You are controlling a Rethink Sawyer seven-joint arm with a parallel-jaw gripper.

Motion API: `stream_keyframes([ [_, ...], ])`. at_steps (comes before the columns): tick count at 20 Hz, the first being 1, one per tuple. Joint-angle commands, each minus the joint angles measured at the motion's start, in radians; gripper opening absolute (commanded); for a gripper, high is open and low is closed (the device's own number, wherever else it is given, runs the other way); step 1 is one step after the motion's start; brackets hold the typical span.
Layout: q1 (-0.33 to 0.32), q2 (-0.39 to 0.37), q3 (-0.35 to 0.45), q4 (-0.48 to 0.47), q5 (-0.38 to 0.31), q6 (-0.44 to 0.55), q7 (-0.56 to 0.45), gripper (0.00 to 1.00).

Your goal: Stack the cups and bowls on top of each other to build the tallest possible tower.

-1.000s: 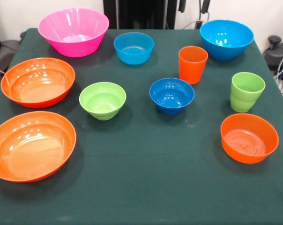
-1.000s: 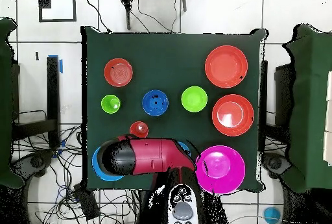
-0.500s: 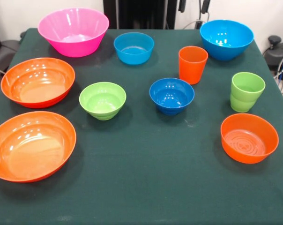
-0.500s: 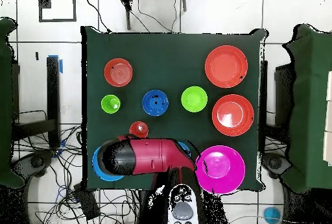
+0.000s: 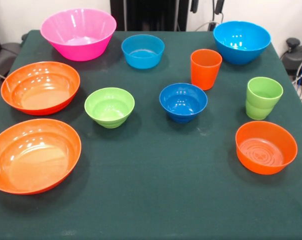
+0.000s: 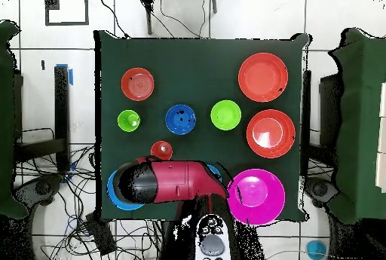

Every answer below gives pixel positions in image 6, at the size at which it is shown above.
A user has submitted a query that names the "black table frame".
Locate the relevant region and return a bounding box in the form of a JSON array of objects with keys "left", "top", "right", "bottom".
[
  {"left": 13, "top": 64, "right": 72, "bottom": 173},
  {"left": 300, "top": 69, "right": 312, "bottom": 179}
]

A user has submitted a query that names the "dark grey floor base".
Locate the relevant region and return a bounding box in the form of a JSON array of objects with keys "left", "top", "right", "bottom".
[
  {"left": 11, "top": 175, "right": 64, "bottom": 210},
  {"left": 304, "top": 176, "right": 340, "bottom": 210}
]

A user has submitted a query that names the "orange cup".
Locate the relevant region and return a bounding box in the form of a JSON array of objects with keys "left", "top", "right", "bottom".
[{"left": 150, "top": 140, "right": 173, "bottom": 161}]

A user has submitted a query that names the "black power box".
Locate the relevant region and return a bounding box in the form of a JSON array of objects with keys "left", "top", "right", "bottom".
[{"left": 84, "top": 212, "right": 118, "bottom": 257}]

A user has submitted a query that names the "green cup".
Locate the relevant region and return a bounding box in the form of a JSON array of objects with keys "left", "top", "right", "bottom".
[{"left": 117, "top": 109, "right": 141, "bottom": 133}]

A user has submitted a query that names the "small orange bowl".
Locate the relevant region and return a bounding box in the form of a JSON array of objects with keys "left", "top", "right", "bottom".
[{"left": 121, "top": 67, "right": 155, "bottom": 102}]

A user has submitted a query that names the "small light blue bowl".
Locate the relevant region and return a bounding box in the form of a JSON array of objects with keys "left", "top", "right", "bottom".
[{"left": 206, "top": 164, "right": 223, "bottom": 182}]

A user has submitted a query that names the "green bowl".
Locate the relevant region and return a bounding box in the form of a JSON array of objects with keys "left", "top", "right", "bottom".
[{"left": 210, "top": 99, "right": 242, "bottom": 131}]

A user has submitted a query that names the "neighbouring green cloth table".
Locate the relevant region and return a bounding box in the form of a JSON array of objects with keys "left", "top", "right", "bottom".
[
  {"left": 0, "top": 20, "right": 29, "bottom": 220},
  {"left": 326, "top": 27, "right": 386, "bottom": 225}
]

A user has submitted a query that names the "large light blue bowl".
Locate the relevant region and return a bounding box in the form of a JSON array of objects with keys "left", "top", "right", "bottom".
[{"left": 106, "top": 169, "right": 146, "bottom": 212}]

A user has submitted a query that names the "dark green tablecloth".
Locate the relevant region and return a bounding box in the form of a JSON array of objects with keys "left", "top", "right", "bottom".
[{"left": 93, "top": 29, "right": 311, "bottom": 223}]

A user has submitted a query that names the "large orange bowl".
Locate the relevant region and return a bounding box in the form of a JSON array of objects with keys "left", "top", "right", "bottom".
[
  {"left": 246, "top": 109, "right": 296, "bottom": 159},
  {"left": 237, "top": 52, "right": 290, "bottom": 103}
]

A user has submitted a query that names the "light blue bowl on floor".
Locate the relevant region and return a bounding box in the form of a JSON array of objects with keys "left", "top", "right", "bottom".
[{"left": 305, "top": 240, "right": 329, "bottom": 260}]

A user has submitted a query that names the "tangle of cables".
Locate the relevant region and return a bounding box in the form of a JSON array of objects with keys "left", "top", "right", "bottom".
[{"left": 13, "top": 127, "right": 164, "bottom": 260}]

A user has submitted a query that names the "black metal stand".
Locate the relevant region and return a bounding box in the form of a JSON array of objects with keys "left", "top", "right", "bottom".
[{"left": 134, "top": 0, "right": 219, "bottom": 36}]

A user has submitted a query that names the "dark blue bowl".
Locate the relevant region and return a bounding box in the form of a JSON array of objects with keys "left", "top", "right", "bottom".
[{"left": 164, "top": 103, "right": 198, "bottom": 136}]

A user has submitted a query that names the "large pink bowl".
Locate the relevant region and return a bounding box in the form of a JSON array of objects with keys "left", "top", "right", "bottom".
[{"left": 226, "top": 168, "right": 286, "bottom": 226}]

